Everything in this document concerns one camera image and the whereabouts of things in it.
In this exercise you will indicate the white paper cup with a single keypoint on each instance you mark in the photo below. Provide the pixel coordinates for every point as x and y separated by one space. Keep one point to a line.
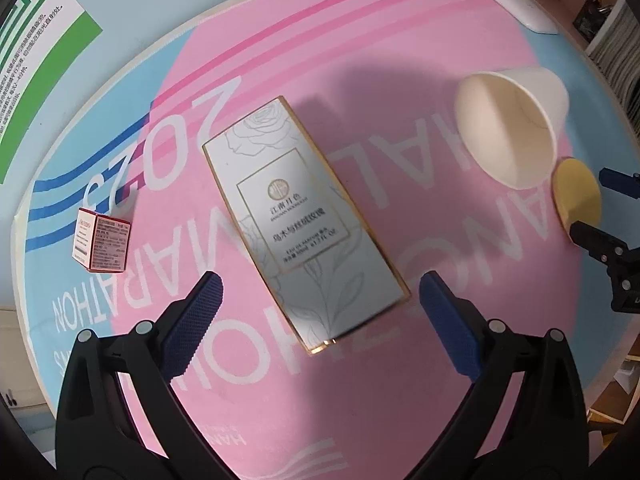
505 125

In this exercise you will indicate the yellow round sponge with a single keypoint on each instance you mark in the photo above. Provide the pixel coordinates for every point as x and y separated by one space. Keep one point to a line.
575 195

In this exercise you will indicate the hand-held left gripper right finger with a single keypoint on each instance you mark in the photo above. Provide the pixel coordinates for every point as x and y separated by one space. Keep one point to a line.
447 315

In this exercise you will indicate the green striped wall poster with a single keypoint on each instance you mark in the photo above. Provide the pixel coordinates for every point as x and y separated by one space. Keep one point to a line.
45 35

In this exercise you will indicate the white gold-trimmed floral box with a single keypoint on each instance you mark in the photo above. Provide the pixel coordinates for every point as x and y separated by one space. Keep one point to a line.
300 220

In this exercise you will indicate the small red and white box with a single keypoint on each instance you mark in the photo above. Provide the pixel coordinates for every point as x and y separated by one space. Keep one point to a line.
102 242

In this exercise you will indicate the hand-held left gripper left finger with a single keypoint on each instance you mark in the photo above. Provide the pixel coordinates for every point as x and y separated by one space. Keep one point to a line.
197 310

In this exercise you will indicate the row of upright books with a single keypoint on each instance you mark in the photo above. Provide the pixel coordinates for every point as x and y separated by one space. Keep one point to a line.
620 60

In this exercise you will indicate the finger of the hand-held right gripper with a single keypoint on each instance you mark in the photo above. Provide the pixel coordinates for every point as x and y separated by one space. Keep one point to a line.
595 240
612 178

